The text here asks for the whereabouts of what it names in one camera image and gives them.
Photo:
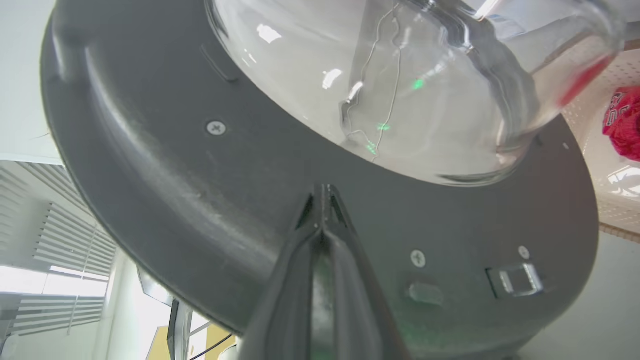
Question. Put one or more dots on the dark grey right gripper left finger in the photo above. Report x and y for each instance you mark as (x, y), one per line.
(292, 305)

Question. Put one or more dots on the red knitted cloth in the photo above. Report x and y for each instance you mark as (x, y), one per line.
(625, 125)

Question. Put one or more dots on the white window blinds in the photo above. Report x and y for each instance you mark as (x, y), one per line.
(55, 260)

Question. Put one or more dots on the grey round lamp base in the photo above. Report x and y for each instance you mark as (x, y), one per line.
(165, 180)

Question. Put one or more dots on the black monitor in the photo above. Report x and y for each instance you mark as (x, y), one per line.
(176, 320)

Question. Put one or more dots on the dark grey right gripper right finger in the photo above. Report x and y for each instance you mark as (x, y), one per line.
(357, 305)

